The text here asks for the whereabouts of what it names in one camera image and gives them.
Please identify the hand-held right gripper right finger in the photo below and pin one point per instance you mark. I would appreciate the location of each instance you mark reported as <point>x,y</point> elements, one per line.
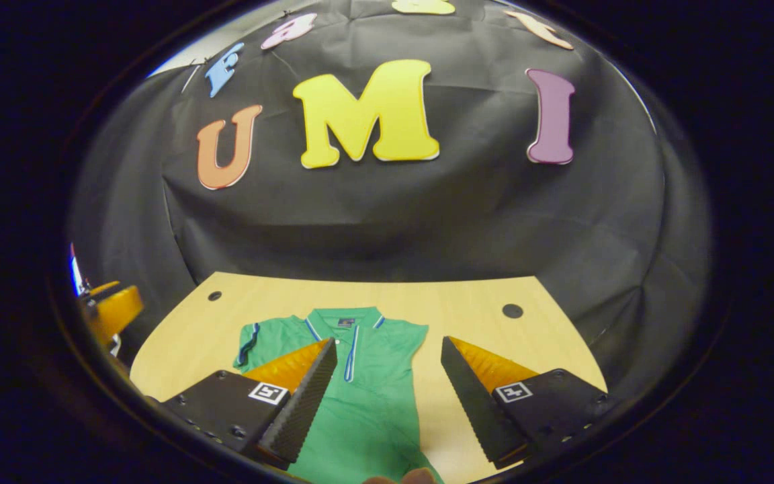
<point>474,410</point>

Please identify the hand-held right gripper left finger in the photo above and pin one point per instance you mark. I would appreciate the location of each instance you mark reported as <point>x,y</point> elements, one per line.
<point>306,403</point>

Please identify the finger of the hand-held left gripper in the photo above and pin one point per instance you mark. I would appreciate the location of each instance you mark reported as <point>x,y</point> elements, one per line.
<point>118,310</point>
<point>101,289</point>

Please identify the green T-shirt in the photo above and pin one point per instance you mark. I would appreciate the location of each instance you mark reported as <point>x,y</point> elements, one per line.
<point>373,417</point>

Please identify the white printed banner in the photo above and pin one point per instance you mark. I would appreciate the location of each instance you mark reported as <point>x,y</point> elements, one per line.
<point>76,275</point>

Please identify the black backdrop cloth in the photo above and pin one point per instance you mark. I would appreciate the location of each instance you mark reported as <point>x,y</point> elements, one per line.
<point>427,215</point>

